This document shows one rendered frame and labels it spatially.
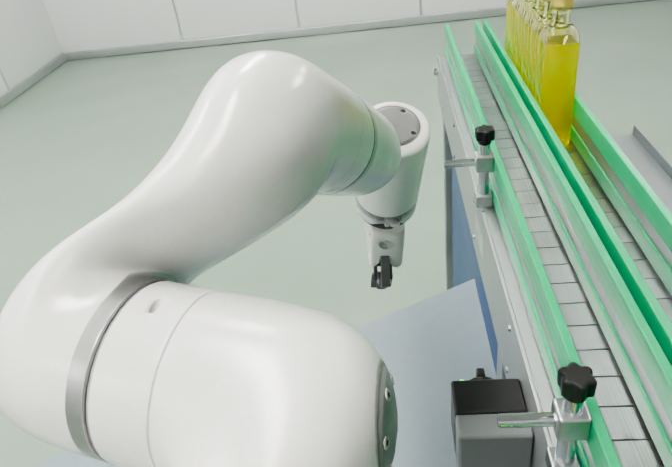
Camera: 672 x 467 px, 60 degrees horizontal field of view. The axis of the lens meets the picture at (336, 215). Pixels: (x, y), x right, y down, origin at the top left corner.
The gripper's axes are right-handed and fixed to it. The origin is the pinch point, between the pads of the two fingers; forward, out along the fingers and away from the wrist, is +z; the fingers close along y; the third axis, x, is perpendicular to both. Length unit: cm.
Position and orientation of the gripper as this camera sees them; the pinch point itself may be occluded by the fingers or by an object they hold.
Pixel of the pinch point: (378, 256)
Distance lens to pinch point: 92.5
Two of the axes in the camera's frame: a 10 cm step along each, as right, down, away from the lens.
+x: -10.0, 0.3, -0.1
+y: -0.3, -8.5, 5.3
